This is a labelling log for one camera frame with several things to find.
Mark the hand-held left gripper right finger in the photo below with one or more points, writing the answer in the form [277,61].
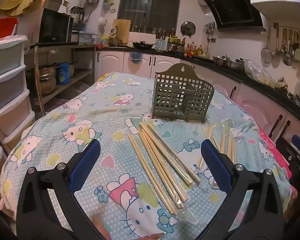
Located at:
[214,162]

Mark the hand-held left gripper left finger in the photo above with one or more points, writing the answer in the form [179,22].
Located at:
[88,161]

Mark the group of thin bamboo chopsticks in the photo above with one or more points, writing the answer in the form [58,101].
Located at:
[230,147]

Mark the pile of bamboo chopsticks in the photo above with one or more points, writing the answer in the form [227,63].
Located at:
[160,160]

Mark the green perforated utensil holder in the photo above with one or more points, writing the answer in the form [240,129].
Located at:
[180,97]

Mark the row of hanging kitchen utensils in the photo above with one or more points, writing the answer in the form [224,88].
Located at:
[286,45]

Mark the pink blanket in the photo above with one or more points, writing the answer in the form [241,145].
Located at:
[267,142]

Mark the cartoon cat printed blanket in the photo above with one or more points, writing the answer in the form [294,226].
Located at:
[65,110]

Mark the ginger roots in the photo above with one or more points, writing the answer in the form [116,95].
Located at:
[281,83]

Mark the black kitchen countertop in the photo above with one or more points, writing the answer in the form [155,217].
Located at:
[265,90]

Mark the clear plastic bag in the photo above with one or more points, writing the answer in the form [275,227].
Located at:
[257,72]

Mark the metal shelf rack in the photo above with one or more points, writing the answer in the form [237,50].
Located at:
[65,81]

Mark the stacked steel pots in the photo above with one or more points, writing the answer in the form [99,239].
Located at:
[47,80]

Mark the blue canister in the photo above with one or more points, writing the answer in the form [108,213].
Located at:
[63,73]

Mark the steel pot with lid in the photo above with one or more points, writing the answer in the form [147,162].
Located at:
[73,70]

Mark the steel pots on stove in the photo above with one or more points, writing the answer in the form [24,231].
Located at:
[227,62]

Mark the white kitchen base cabinets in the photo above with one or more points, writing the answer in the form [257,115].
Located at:
[110,62]

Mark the plastic drawer tower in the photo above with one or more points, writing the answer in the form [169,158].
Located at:
[7,85]

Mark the cluster of sauce bottles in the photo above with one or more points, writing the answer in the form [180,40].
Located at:
[195,50]

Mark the blue hanging bag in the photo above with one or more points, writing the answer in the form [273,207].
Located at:
[136,56]

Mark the red snack packet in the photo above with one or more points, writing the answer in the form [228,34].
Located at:
[101,46]

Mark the yellow bottle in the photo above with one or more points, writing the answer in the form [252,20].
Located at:
[105,41]

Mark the black spice rack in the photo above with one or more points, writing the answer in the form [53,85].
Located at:
[176,45]

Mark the light blue plastic box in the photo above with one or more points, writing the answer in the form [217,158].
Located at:
[87,37]

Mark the black wok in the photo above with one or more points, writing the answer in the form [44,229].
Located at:
[143,45]

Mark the light blue knife block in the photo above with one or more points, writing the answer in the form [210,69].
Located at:
[161,44]

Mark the metal sink faucet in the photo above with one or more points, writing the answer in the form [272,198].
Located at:
[113,33]

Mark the small hanging tools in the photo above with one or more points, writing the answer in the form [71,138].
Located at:
[210,28]

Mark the wooden cutting board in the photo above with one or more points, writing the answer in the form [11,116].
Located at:
[122,31]

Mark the steel pot lid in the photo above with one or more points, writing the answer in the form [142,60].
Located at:
[188,28]

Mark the black and white microwave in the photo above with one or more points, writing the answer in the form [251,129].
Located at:
[52,26]

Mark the row of glass jars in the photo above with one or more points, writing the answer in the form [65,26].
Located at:
[152,31]

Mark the blender with dark jar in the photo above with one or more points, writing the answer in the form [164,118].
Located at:
[77,16]

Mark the black range hood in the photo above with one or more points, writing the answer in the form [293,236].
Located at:
[235,7]

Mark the hanging green white packets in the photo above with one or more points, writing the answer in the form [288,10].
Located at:
[109,5]

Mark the red plastic basin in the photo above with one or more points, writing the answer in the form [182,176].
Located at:
[2,27]

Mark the hanging steel bowls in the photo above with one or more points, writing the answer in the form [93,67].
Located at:
[93,0]

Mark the grey metal box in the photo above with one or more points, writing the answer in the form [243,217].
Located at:
[50,3]

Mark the dark framed window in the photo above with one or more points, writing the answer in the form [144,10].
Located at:
[150,5]

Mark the white wall jug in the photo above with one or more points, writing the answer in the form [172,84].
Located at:
[102,22]

